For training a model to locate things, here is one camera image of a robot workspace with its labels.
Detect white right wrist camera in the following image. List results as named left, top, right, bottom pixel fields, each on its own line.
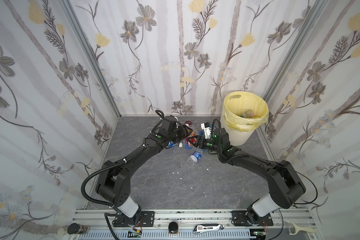
left=201, top=122, right=212, bottom=139

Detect yellow plastic bin liner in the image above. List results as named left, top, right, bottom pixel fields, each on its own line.
left=220, top=91, right=270, bottom=133

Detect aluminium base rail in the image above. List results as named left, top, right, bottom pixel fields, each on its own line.
left=69, top=209, right=322, bottom=240

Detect white ribbed trash bin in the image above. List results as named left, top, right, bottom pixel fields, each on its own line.
left=220, top=91, right=270, bottom=147

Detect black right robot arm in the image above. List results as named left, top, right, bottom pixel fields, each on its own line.
left=188, top=129, right=306, bottom=226

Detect black jar on rail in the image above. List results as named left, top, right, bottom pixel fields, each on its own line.
left=67, top=223, right=90, bottom=235

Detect blue label bottle blue cap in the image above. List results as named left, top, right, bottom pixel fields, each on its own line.
left=188, top=151, right=203, bottom=165

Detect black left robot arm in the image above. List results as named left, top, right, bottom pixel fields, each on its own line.
left=81, top=116, right=193, bottom=225

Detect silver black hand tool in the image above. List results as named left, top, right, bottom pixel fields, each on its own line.
left=193, top=224, right=225, bottom=235

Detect orange juice bottle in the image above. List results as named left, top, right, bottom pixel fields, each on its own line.
left=185, top=132, right=196, bottom=149

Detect clear bottle green band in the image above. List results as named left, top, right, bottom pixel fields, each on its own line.
left=241, top=110, right=255, bottom=119

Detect black round knob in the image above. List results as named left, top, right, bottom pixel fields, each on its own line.
left=168, top=222, right=179, bottom=235

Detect white slotted cable duct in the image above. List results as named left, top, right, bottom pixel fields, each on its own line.
left=77, top=229, right=253, bottom=240

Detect cream plastic peeler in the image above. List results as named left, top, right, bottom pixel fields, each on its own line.
left=285, top=221, right=317, bottom=236

